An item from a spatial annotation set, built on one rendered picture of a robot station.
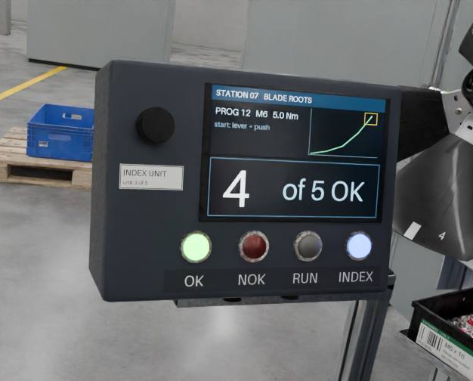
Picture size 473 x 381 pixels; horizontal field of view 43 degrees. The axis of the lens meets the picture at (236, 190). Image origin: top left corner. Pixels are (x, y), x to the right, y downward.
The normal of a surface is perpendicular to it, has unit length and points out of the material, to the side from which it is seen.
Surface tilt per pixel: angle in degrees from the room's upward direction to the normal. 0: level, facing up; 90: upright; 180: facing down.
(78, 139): 90
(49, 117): 89
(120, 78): 75
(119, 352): 0
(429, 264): 90
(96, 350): 0
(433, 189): 51
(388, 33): 90
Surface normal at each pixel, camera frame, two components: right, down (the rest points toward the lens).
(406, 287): -0.94, -0.03
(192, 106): 0.33, 0.09
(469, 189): -0.05, -0.40
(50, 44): 0.00, 0.32
